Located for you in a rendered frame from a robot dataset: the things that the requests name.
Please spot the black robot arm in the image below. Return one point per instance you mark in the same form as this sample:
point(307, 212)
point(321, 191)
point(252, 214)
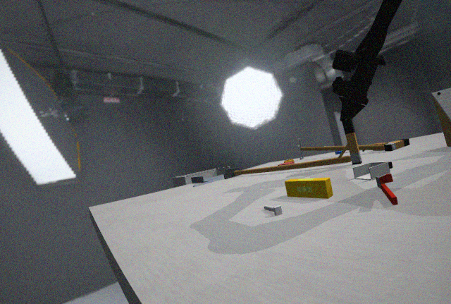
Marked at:
point(365, 55)

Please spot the long tan scraper with black blade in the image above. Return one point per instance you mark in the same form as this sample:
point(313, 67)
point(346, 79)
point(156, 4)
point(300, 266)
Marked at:
point(355, 156)

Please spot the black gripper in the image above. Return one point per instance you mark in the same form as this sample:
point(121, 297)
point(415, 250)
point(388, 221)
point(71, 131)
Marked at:
point(355, 96)

